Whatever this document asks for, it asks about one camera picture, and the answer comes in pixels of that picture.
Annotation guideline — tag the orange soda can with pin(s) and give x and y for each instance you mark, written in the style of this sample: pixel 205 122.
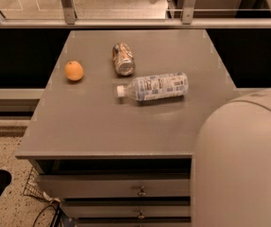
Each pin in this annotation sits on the orange soda can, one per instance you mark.
pixel 123 60

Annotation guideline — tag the brass top drawer knob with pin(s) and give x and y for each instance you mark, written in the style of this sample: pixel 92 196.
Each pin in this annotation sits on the brass top drawer knob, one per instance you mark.
pixel 141 192

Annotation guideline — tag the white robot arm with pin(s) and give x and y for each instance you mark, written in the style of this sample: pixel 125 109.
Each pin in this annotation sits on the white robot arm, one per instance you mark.
pixel 231 163

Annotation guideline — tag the top grey drawer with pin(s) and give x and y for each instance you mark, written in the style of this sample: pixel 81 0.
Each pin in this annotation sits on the top grey drawer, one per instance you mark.
pixel 113 186

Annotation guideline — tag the brass drawer knob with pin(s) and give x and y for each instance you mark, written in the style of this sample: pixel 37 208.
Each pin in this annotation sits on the brass drawer knob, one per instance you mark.
pixel 141 215
pixel 141 192

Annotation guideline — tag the clear plastic water bottle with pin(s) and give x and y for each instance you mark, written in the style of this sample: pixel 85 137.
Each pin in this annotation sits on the clear plastic water bottle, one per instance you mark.
pixel 155 87

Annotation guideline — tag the wire mesh basket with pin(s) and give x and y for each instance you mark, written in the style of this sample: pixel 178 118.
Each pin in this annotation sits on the wire mesh basket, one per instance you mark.
pixel 31 187

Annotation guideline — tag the grey drawer cabinet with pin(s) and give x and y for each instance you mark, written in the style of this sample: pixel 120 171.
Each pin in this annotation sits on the grey drawer cabinet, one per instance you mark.
pixel 84 128

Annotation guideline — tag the grey drawer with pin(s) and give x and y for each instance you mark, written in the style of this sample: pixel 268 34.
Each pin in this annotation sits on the grey drawer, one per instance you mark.
pixel 127 209
pixel 113 186

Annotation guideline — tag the metal glass railing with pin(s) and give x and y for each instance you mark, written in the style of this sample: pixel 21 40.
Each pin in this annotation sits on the metal glass railing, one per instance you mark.
pixel 135 13

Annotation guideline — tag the orange fruit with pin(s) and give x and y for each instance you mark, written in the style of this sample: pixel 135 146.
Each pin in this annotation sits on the orange fruit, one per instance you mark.
pixel 73 71

